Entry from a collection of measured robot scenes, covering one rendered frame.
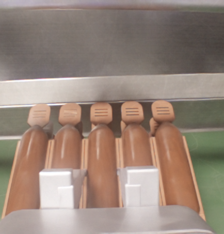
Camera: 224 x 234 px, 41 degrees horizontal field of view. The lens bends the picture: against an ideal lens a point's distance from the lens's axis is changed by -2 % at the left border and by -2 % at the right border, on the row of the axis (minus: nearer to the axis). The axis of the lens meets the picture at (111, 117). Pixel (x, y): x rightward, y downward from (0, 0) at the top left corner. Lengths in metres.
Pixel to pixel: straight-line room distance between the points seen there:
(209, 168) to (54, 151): 0.13
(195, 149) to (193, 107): 0.04
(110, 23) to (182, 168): 0.18
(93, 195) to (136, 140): 0.04
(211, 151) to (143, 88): 0.08
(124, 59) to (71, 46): 0.06
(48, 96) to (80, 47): 0.09
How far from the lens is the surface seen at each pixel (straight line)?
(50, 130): 0.22
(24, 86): 0.25
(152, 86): 0.25
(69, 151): 0.18
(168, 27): 0.32
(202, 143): 0.27
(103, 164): 0.17
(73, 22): 0.31
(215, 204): 0.24
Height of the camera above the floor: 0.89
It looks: 45 degrees down
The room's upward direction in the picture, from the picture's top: 3 degrees clockwise
